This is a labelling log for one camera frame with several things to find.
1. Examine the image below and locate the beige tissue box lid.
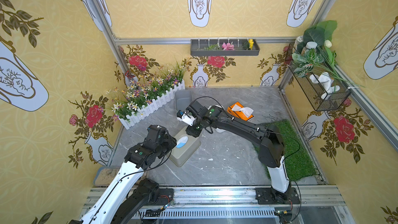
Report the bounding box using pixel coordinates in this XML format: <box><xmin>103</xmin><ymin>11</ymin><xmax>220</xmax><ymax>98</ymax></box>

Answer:
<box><xmin>170</xmin><ymin>128</ymin><xmax>201</xmax><ymax>167</ymax></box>

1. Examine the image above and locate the orange tissue box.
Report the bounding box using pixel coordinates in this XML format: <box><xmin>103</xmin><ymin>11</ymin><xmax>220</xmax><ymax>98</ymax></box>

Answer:
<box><xmin>227</xmin><ymin>102</ymin><xmax>254</xmax><ymax>121</ymax></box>

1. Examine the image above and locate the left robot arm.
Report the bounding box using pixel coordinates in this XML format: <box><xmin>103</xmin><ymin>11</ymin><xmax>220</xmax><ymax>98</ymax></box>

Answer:
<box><xmin>70</xmin><ymin>125</ymin><xmax>177</xmax><ymax>224</ymax></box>

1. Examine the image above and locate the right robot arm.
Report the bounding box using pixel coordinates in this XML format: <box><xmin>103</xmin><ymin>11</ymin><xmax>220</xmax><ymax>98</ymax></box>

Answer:
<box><xmin>177</xmin><ymin>100</ymin><xmax>291</xmax><ymax>193</ymax></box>

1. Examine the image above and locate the white tissue box lid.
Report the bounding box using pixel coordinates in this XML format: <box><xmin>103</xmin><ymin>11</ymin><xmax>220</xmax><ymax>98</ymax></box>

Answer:
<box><xmin>216</xmin><ymin>105</ymin><xmax>225</xmax><ymax>133</ymax></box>

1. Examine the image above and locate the grey plastic bin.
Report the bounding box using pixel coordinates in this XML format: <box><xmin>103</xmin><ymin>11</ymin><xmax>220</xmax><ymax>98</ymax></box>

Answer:
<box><xmin>175</xmin><ymin>90</ymin><xmax>193</xmax><ymax>112</ymax></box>

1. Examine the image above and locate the white picket fence flower planter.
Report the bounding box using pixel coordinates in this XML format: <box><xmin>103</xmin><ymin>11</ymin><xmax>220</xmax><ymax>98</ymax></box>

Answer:
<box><xmin>107</xmin><ymin>61</ymin><xmax>188</xmax><ymax>129</ymax></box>

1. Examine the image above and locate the tray of sand and stones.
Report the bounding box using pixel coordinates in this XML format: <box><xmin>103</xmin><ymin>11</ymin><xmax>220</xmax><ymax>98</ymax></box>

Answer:
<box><xmin>93</xmin><ymin>167</ymin><xmax>120</xmax><ymax>187</ymax></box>

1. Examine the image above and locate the pink flower on shelf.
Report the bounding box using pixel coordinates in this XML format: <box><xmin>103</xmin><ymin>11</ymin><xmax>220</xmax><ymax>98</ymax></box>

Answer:
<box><xmin>221</xmin><ymin>43</ymin><xmax>235</xmax><ymax>51</ymax></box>

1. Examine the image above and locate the yellow figure on shelf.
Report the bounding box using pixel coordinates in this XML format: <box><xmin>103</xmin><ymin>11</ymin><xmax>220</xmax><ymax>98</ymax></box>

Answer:
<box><xmin>248</xmin><ymin>39</ymin><xmax>254</xmax><ymax>50</ymax></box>

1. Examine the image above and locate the green artificial grass mat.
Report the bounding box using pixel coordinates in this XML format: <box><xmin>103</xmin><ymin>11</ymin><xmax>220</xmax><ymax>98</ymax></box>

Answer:
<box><xmin>260</xmin><ymin>120</ymin><xmax>318</xmax><ymax>181</ymax></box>

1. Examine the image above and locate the white cloth in basket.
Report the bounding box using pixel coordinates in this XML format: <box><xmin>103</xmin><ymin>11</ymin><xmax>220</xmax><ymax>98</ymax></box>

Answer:
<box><xmin>309</xmin><ymin>72</ymin><xmax>340</xmax><ymax>100</ymax></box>

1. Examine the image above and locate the green leafy artificial plant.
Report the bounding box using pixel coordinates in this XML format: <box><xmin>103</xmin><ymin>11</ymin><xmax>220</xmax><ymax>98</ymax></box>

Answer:
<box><xmin>292</xmin><ymin>20</ymin><xmax>360</xmax><ymax>87</ymax></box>

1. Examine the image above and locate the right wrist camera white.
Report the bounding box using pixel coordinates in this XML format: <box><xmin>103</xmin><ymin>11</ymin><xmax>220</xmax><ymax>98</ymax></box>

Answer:
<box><xmin>176</xmin><ymin>111</ymin><xmax>195</xmax><ymax>126</ymax></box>

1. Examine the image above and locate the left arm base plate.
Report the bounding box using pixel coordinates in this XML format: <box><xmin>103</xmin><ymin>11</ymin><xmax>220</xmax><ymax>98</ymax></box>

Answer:
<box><xmin>154</xmin><ymin>188</ymin><xmax>174</xmax><ymax>206</ymax></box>

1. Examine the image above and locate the grey wall shelf tray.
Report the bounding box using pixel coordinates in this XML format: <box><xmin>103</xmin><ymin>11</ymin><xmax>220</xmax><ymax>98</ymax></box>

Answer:
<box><xmin>190</xmin><ymin>38</ymin><xmax>260</xmax><ymax>57</ymax></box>

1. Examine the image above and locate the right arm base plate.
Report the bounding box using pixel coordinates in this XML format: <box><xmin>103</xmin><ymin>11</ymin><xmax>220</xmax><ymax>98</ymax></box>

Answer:
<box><xmin>255</xmin><ymin>187</ymin><xmax>301</xmax><ymax>205</ymax></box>

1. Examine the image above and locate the black wire wall basket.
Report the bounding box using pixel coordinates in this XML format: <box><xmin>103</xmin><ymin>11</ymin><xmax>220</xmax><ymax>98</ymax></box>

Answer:
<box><xmin>289</xmin><ymin>65</ymin><xmax>351</xmax><ymax>112</ymax></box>

